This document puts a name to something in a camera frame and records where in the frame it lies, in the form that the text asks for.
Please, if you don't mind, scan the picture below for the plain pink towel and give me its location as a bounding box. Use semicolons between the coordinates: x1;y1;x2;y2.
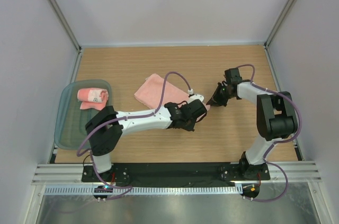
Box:
134;73;194;109

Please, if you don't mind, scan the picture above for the pink bunny towel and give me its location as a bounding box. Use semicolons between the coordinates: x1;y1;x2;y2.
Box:
77;88;109;111

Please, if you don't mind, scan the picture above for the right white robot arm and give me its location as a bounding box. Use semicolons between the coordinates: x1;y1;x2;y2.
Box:
207;67;300;180

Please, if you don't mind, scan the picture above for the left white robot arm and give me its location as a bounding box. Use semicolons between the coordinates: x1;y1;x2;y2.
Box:
85;99;207;182

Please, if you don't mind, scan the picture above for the clear glass tray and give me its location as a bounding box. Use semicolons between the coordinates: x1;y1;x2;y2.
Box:
54;79;111;150

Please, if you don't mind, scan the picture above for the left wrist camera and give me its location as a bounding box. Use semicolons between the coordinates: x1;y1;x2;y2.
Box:
187;89;204;103

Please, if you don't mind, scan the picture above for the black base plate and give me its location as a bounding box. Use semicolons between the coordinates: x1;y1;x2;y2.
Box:
81;162;272;183

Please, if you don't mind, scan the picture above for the right aluminium frame post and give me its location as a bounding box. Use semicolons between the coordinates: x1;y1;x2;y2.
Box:
264;0;297;50

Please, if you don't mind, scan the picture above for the aluminium frame post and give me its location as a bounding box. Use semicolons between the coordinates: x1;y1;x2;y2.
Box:
47;0;82;52
264;0;297;50

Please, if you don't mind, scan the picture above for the aluminium front rail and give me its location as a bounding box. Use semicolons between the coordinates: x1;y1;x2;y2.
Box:
31;161;322;185

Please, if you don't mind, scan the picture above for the white slotted cable duct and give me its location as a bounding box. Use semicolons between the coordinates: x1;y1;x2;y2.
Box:
44;184;243;196

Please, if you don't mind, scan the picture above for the left aluminium frame post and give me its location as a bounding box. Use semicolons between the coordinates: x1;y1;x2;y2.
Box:
47;0;82;52

